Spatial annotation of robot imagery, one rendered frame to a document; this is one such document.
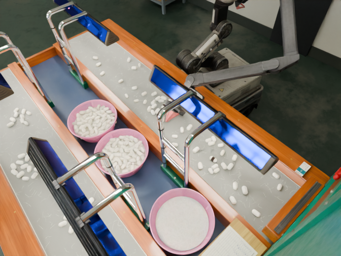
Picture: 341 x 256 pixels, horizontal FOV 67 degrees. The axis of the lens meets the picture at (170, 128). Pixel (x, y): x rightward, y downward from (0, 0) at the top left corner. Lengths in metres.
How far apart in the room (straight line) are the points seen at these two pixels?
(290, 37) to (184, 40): 2.10
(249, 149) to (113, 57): 1.23
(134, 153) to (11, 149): 0.64
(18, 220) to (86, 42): 1.27
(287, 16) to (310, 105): 1.52
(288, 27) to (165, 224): 0.98
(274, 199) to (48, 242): 0.96
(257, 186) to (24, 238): 1.00
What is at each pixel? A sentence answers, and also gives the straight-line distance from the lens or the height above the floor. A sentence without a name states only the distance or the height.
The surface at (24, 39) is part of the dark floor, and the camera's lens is 3.86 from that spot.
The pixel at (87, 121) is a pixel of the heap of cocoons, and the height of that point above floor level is 0.73.
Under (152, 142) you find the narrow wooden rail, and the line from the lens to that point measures 1.28.
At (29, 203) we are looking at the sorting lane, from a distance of 1.35.
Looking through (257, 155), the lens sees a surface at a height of 1.09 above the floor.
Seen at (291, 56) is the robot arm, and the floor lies 1.12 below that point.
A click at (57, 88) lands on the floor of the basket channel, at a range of 1.85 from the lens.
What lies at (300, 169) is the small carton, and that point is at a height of 0.79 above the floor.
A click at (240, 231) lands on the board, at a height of 0.78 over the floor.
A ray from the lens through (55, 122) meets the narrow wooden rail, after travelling 1.52.
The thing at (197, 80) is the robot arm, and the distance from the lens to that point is 1.28.
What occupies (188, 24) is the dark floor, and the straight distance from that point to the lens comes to 3.51.
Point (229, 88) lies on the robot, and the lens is 1.95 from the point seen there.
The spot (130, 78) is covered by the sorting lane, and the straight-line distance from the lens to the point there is 1.66.
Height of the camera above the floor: 1.83
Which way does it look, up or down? 53 degrees down
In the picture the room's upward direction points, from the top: 4 degrees counter-clockwise
